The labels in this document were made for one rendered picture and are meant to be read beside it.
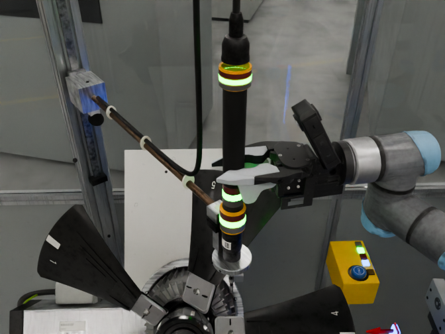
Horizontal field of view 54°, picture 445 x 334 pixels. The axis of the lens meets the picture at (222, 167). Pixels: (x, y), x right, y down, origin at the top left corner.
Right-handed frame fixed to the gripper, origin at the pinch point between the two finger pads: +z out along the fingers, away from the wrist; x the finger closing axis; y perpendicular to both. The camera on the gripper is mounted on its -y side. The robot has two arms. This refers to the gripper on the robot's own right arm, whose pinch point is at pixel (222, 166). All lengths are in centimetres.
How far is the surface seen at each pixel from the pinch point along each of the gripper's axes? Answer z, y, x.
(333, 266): -37, 58, 24
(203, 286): 2.9, 34.5, 6.4
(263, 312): -9.4, 42.2, 3.0
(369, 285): -43, 55, 14
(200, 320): 4.7, 35.4, -0.9
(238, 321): -3.9, 42.9, 2.5
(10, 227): 66, 77, 83
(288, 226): -39, 79, 65
